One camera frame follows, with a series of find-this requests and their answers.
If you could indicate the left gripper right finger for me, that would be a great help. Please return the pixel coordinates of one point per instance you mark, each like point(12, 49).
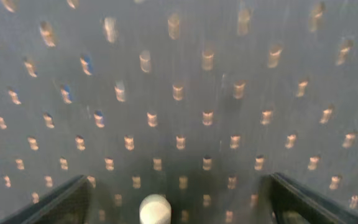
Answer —
point(291, 202)

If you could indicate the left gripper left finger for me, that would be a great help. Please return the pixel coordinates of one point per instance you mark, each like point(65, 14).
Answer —
point(64, 205)

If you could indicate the black and white pliers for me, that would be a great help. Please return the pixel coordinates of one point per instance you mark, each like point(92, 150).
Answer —
point(155, 210)

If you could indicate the black pegboard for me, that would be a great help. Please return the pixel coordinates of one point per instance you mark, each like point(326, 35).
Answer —
point(179, 77)

